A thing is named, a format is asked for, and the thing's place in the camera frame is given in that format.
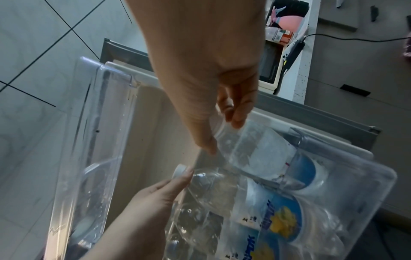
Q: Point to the grey fridge door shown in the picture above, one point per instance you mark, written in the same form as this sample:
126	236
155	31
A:
151	142

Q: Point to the grey cabinet with speckled counter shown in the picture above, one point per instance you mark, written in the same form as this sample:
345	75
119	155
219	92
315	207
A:
353	63

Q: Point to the black fabric object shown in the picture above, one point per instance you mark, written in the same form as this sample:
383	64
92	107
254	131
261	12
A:
292	7

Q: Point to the white smartphone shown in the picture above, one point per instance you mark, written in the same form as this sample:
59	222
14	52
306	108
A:
286	56

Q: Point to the cream microwave oven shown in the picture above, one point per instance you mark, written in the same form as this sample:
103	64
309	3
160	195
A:
269	66

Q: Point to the clear egg pocket tray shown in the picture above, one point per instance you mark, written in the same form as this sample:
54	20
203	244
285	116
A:
90	152

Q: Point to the person's right hand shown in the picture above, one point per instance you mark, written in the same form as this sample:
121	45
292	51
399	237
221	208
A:
199	50

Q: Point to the clear water bottle blue label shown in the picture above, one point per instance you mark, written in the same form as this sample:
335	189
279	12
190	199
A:
257	152
224	193
199	236

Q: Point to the clear fridge door shelf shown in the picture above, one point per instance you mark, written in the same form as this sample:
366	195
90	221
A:
359	193

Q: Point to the person's left hand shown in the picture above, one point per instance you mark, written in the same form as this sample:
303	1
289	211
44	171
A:
138	228

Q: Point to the black charger box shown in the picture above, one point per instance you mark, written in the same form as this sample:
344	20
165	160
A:
297	50

